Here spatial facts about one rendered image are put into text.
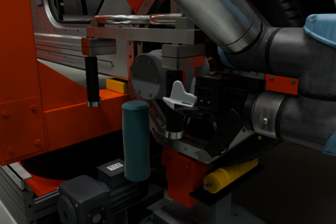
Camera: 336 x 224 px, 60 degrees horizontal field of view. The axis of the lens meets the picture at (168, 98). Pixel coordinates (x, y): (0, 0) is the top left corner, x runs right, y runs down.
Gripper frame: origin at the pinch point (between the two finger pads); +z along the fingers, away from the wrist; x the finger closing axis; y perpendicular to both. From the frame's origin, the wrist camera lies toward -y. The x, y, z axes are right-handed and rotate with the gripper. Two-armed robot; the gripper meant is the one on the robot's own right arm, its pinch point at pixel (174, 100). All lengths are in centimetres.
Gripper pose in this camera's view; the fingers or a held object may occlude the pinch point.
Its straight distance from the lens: 63.2
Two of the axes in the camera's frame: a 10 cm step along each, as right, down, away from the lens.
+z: -7.1, -1.8, 6.8
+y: 0.0, -9.7, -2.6
